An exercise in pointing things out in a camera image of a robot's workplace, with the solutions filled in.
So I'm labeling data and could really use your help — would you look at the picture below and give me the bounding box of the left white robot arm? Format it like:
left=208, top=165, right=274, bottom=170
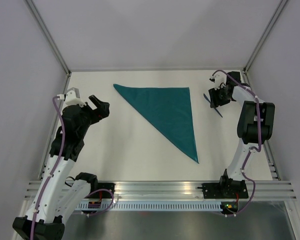
left=12, top=90, right=110, bottom=240

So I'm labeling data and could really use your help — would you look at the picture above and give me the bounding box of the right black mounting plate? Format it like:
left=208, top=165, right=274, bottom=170
left=199, top=181, right=249, bottom=199

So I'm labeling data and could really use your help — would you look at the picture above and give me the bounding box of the right aluminium frame post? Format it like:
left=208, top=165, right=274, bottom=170
left=243, top=0, right=290, bottom=73

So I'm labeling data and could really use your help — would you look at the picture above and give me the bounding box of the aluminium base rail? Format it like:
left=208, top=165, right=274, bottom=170
left=24, top=180, right=297, bottom=201

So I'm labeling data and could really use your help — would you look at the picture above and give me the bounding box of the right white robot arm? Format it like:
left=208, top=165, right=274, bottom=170
left=201, top=70, right=275, bottom=200

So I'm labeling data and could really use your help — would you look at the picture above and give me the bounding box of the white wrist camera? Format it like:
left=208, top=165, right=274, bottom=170
left=57, top=87, right=87, bottom=108
left=209, top=73, right=227, bottom=90

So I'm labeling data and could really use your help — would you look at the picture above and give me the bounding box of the teal cloth napkin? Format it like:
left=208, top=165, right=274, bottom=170
left=113, top=84, right=199, bottom=163

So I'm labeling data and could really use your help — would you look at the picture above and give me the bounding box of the aluminium frame post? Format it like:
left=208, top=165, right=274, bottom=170
left=243, top=0, right=290, bottom=73
left=24, top=0, right=71, bottom=77

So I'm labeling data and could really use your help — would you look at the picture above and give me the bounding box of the white slotted cable duct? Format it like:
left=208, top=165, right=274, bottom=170
left=75, top=200, right=222, bottom=212

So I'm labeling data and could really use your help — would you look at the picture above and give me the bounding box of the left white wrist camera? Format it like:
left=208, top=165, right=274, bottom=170
left=57, top=87, right=87, bottom=108

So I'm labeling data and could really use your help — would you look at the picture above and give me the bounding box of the left aluminium frame post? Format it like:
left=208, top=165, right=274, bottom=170
left=24, top=0, right=71, bottom=77

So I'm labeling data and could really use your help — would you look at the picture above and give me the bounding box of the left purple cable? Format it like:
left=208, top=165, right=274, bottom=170
left=29, top=94, right=115, bottom=240

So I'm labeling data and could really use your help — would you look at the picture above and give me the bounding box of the blue plastic utensil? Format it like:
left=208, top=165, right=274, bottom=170
left=203, top=93, right=223, bottom=118

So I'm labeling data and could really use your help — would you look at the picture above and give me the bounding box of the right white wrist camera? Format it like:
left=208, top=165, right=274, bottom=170
left=209, top=73, right=227, bottom=90

